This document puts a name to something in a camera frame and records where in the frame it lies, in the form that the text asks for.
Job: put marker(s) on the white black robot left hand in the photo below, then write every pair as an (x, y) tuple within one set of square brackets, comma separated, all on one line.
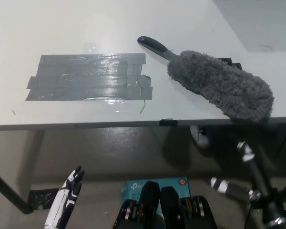
[(65, 195)]

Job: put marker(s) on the black floor tape patch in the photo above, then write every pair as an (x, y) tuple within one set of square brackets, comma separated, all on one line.
[(44, 198)]

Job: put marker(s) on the black table leg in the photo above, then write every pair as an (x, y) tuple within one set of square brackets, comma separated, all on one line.
[(12, 190)]

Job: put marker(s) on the teal router box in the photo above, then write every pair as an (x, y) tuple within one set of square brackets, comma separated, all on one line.
[(133, 187)]

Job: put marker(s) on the small black tape piece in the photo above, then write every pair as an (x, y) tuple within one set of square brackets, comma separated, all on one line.
[(168, 122)]

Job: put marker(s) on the white rounded object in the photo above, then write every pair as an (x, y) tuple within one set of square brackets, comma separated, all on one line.
[(200, 138)]

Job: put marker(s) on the grey duct tape patch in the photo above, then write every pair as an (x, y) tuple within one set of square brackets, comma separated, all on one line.
[(90, 76)]

